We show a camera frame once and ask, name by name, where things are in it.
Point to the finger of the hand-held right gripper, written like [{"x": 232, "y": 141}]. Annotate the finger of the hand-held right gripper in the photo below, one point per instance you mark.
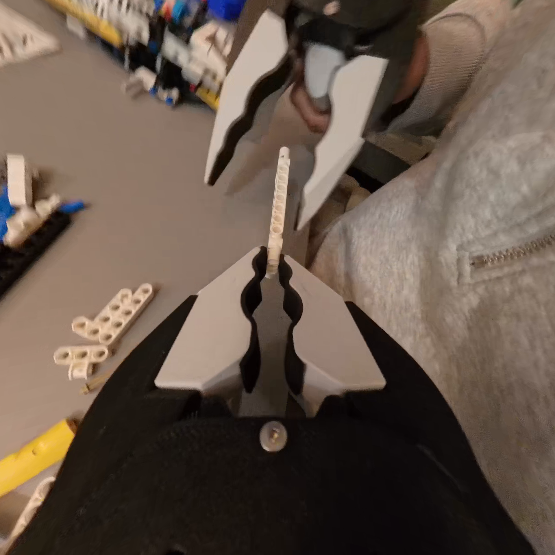
[
  {"x": 243, "y": 73},
  {"x": 351, "y": 130}
]

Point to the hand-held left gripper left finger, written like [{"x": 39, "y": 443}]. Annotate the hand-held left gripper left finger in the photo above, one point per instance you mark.
[{"x": 208, "y": 342}]

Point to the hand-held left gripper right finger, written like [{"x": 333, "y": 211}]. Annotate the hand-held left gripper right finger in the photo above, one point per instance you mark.
[{"x": 334, "y": 347}]

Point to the person's right forearm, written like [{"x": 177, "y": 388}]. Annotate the person's right forearm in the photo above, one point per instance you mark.
[{"x": 451, "y": 65}]

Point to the partly built lego model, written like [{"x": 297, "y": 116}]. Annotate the partly built lego model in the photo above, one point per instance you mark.
[{"x": 195, "y": 47}]

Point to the wide white angled lego beam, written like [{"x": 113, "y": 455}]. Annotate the wide white angled lego beam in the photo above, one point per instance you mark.
[{"x": 117, "y": 312}]

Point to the long black lego beam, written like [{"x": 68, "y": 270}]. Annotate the long black lego beam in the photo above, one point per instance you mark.
[{"x": 34, "y": 251}]

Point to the yellow lego panel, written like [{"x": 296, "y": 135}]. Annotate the yellow lego panel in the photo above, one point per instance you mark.
[{"x": 30, "y": 459}]

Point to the pile of small lego parts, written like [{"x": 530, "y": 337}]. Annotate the pile of small lego parts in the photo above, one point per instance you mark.
[{"x": 26, "y": 221}]

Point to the white lego block with pins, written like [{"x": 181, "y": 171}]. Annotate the white lego block with pins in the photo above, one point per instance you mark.
[{"x": 19, "y": 182}]

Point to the person's right hand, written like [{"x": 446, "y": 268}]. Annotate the person's right hand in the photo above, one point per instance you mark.
[{"x": 310, "y": 119}]

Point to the zebra striped sticker sheet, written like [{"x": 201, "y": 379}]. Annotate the zebra striped sticker sheet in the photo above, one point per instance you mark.
[{"x": 21, "y": 39}]

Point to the long white lego beam frame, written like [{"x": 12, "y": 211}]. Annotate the long white lego beam frame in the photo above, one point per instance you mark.
[{"x": 34, "y": 503}]

